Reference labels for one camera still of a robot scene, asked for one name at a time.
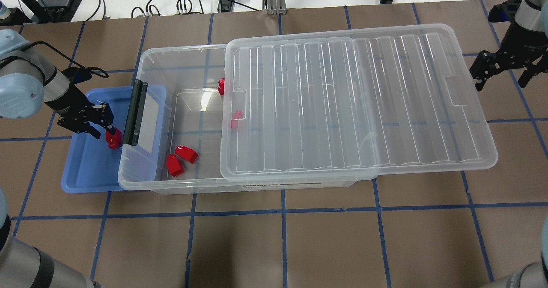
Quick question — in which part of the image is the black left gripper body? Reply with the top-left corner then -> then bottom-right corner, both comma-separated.
57,102 -> 114,134

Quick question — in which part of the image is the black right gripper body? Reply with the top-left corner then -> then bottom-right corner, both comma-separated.
469,31 -> 547,79

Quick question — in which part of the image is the red block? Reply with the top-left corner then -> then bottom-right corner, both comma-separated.
230,110 -> 244,131
166,154 -> 185,177
104,129 -> 122,150
217,78 -> 225,96
175,145 -> 199,164

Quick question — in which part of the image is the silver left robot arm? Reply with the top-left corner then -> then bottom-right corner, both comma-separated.
1,24 -> 492,140

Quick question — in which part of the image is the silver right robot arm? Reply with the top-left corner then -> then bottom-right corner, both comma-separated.
469,0 -> 548,92

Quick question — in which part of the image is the blue plastic tray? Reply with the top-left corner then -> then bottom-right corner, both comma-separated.
61,85 -> 169,193

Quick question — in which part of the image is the clear plastic storage box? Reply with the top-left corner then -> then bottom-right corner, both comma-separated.
117,44 -> 379,194

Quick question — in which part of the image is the clear plastic box lid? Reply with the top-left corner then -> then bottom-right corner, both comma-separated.
220,40 -> 498,184

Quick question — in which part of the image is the black box handle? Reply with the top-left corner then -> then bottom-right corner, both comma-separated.
122,79 -> 148,146

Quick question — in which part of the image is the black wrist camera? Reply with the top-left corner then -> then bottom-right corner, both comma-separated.
488,0 -> 522,24

